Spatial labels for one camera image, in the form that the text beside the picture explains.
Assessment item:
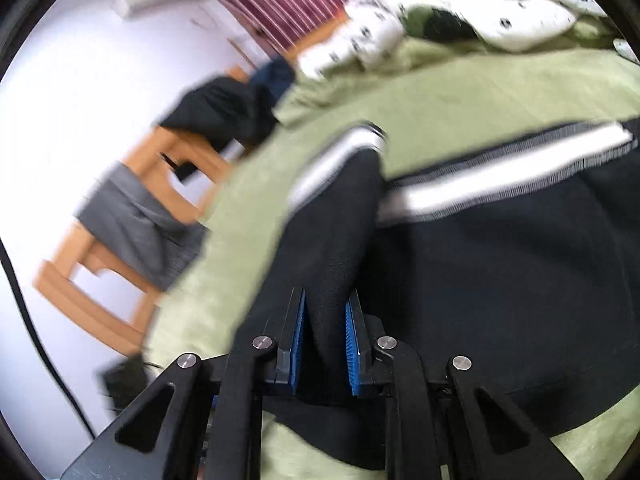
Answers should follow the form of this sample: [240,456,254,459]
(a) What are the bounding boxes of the white flower print duvet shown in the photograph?
[297,0,606,78]

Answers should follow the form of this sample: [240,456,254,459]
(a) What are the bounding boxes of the wooden bed frame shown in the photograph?
[32,0,481,357]

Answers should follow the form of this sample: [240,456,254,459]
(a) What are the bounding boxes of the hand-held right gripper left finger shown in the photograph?
[60,287,307,480]

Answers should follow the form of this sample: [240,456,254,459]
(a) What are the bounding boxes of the white air conditioner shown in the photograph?
[115,0,201,18]

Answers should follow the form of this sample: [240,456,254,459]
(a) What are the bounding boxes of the black jacket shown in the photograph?
[159,77,278,153]

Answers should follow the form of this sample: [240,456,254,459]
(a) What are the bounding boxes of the dark box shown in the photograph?
[102,355,148,413]

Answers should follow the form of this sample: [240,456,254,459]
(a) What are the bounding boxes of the green fleece blanket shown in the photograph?
[142,30,640,480]

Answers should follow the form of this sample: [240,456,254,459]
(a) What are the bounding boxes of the grey denim garment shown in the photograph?
[75,162,208,291]

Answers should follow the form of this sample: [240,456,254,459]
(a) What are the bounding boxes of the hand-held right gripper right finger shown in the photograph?
[345,290,588,480]

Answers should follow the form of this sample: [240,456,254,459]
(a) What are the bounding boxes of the wooden coat rack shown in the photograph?
[227,35,263,71]

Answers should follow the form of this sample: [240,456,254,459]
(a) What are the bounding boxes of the dark blue garment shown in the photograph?
[250,57,296,106]

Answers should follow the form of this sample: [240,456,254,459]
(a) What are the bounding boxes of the black cable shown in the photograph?
[0,240,98,441]

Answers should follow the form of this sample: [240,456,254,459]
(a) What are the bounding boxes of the black pants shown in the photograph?
[260,119,640,471]

